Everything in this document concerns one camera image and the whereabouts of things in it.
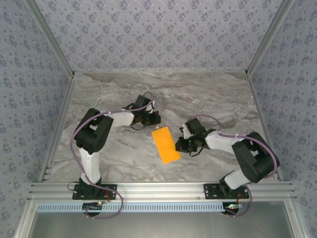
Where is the aluminium frame leg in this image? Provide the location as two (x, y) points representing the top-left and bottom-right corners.
(13, 200), (38, 238)
(284, 200), (307, 238)

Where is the aluminium table side rail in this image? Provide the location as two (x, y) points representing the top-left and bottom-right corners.
(38, 74), (76, 183)
(245, 70), (285, 181)

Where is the aluminium mounting rail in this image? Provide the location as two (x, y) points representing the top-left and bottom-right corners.
(27, 181), (298, 201)

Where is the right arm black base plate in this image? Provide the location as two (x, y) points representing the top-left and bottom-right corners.
(203, 183), (250, 200)

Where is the slotted grey cable duct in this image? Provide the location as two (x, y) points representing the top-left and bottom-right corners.
(36, 202), (229, 213)

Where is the small black controller board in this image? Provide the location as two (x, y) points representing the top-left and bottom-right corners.
(82, 202), (103, 212)
(224, 202), (244, 214)

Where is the grey metal panel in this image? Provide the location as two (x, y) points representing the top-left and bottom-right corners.
(28, 212), (295, 238)

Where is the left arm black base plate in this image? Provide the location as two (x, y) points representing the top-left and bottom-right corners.
(72, 184), (117, 200)

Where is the aluminium frame post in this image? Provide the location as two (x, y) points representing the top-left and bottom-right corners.
(24, 0), (76, 79)
(244, 0), (297, 78)

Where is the orange square paper sheet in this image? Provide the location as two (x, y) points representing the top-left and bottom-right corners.
(151, 125), (182, 165)

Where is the aluminium table end rail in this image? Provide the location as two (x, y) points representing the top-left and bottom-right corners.
(73, 70), (248, 74)

